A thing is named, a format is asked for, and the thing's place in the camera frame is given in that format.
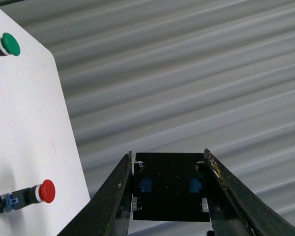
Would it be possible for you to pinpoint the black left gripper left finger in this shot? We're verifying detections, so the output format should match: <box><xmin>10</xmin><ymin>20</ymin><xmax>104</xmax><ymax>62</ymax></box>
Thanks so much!
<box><xmin>59</xmin><ymin>152</ymin><xmax>132</xmax><ymax>236</ymax></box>

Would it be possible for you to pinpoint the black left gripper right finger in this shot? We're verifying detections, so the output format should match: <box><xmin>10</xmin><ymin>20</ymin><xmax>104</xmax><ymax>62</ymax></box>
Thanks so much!
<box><xmin>204</xmin><ymin>149</ymin><xmax>295</xmax><ymax>236</ymax></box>

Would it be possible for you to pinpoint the red push button switch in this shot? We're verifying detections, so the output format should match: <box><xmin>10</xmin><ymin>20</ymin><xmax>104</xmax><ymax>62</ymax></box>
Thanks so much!
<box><xmin>0</xmin><ymin>179</ymin><xmax>56</xmax><ymax>215</ymax></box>

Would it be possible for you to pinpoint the green push button switch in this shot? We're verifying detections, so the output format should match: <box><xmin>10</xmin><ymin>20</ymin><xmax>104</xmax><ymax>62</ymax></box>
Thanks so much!
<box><xmin>0</xmin><ymin>32</ymin><xmax>21</xmax><ymax>58</ymax></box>

